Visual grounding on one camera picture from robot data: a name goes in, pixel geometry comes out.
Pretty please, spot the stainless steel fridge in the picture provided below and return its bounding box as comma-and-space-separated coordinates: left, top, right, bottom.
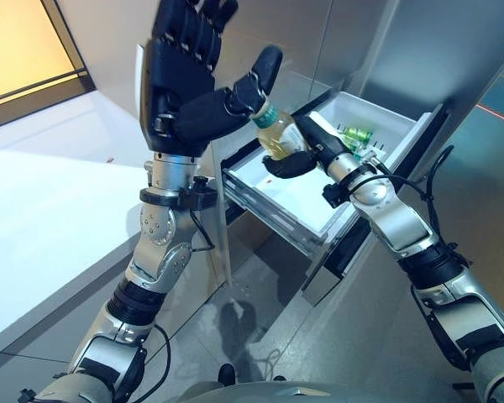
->
132, 0, 504, 308

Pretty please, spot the white counter cabinet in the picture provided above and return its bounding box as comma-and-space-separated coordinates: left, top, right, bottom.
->
0, 90, 231, 373

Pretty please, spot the white fridge drawer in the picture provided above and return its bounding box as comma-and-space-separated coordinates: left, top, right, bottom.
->
219, 90, 451, 307

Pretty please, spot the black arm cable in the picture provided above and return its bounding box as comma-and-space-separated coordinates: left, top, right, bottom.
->
140, 208, 218, 403
346, 144, 474, 270

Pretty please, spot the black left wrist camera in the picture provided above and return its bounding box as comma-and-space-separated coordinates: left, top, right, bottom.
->
139, 175, 218, 212

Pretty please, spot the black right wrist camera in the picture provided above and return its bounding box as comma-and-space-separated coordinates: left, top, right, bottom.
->
321, 180, 350, 210

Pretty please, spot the yellow tea bottle green cap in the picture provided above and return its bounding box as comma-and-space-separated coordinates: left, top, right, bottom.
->
251, 102, 311, 163

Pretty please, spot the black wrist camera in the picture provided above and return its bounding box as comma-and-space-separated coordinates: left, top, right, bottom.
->
321, 180, 350, 210
139, 175, 218, 212

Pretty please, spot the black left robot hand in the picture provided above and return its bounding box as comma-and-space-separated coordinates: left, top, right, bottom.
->
134, 0, 285, 157

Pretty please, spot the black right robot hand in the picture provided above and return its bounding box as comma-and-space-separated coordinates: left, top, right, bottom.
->
262, 113, 349, 180

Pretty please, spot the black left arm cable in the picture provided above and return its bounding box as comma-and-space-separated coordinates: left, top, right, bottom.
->
140, 208, 218, 403

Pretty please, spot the yellow window with dark frame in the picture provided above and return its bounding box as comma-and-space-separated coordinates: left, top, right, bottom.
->
0, 0, 98, 134

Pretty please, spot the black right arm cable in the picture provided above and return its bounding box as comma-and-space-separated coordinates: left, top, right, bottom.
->
346, 144, 474, 270

